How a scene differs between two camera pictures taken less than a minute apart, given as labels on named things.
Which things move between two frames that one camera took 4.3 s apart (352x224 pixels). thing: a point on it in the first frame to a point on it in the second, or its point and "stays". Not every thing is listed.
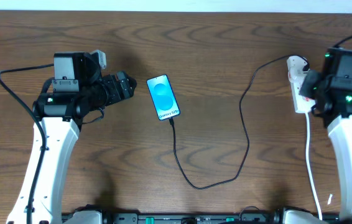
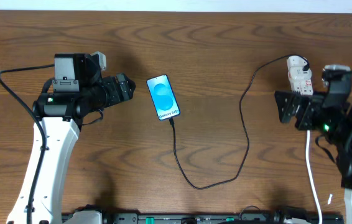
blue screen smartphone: [163, 98] stays
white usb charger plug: [298, 64] stays
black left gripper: [121, 89] stays
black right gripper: [308, 86] to [302, 112]
